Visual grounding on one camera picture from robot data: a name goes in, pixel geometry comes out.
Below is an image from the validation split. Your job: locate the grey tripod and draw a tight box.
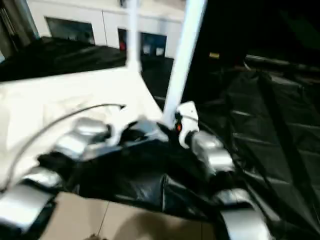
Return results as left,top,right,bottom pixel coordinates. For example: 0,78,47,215
0,0,38,59

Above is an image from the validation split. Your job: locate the white plastic table top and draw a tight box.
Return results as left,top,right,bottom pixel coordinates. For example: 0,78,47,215
0,66,171,191

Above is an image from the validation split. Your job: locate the white plastic table leg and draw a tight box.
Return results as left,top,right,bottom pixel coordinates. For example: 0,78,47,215
124,0,143,73
161,0,209,129

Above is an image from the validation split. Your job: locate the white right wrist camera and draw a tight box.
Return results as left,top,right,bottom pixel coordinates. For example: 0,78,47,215
174,101,200,149

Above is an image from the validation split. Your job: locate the dark metal bar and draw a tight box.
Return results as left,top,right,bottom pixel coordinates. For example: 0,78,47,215
244,54,320,71

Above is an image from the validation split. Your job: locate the white sideboard cabinet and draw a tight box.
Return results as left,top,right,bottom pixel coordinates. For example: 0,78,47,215
24,0,186,59

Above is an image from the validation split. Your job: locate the black plastic mat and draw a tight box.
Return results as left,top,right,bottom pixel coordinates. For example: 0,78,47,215
0,36,320,240

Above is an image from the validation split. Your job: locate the black backdrop cloth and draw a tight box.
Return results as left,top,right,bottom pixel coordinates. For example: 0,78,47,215
189,0,320,61

